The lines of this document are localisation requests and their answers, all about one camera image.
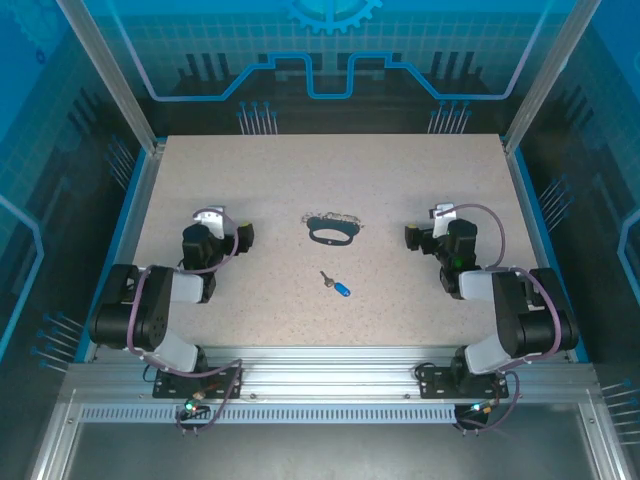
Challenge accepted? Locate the black keyring with silver chain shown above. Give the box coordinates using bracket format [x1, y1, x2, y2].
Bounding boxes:
[300, 210, 366, 247]

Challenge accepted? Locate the silver key with blue tag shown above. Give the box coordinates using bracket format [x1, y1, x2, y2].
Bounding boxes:
[319, 269, 353, 300]

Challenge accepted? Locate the small connector board green light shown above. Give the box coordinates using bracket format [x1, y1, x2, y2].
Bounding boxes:
[182, 393, 211, 420]
[462, 397, 501, 417]

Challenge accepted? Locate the grey metal front panel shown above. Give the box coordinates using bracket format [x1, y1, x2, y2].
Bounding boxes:
[27, 387, 640, 480]

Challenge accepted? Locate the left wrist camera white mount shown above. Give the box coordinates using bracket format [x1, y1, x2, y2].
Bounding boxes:
[193, 204, 227, 239]

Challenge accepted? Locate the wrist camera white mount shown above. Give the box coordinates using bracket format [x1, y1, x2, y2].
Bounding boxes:
[193, 204, 227, 239]
[432, 202, 459, 239]

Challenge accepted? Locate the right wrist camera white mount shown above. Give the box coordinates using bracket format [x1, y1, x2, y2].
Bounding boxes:
[432, 202, 459, 239]

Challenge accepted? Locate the aluminium side rail blue edge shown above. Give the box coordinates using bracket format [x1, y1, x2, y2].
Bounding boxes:
[501, 139, 592, 364]
[74, 139, 169, 364]

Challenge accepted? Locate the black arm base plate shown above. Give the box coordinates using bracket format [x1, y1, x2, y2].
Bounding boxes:
[417, 364, 511, 400]
[152, 367, 245, 400]

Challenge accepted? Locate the aluminium mounting rail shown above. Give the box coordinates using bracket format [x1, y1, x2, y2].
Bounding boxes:
[64, 344, 601, 406]

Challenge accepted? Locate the slotted grey cable duct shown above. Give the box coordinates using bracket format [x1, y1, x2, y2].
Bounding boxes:
[77, 403, 459, 425]

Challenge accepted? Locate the aluminium frame post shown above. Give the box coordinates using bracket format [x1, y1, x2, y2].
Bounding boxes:
[501, 0, 605, 155]
[54, 0, 169, 154]

